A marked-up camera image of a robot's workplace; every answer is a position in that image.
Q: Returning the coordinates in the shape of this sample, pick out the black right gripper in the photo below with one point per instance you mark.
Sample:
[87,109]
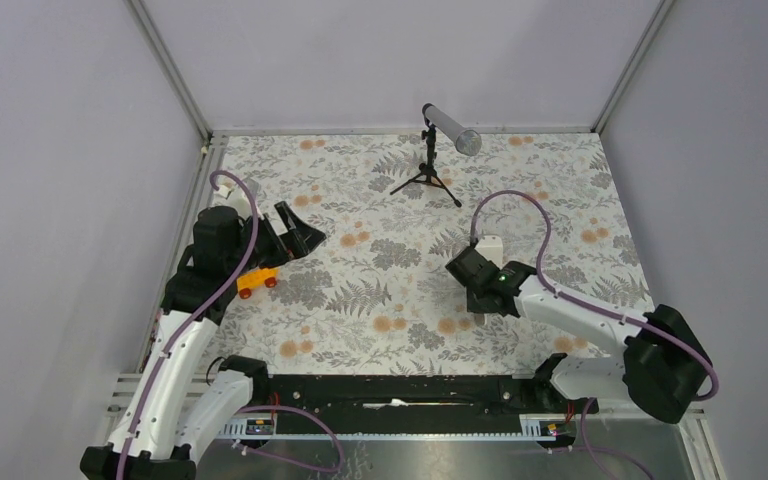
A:
[472,304]

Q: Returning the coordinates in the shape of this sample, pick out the orange toy brick car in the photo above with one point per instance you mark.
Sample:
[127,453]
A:
[247,283]

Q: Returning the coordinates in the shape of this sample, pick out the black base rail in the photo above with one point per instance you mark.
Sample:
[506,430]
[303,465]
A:
[388,404]

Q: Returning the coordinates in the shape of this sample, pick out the grey microphone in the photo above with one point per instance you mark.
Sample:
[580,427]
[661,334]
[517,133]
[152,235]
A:
[466,141]

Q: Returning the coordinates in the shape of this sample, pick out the floral table mat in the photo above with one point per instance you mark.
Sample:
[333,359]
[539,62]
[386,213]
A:
[375,297]

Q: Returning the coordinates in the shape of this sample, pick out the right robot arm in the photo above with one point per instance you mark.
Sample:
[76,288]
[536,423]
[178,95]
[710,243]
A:
[652,360]

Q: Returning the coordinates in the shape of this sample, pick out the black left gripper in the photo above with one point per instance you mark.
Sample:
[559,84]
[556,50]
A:
[299,239]

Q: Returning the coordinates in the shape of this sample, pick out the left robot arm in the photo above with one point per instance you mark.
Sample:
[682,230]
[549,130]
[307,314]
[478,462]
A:
[157,437]

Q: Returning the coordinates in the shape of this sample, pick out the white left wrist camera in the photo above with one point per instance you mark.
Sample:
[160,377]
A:
[230,194]

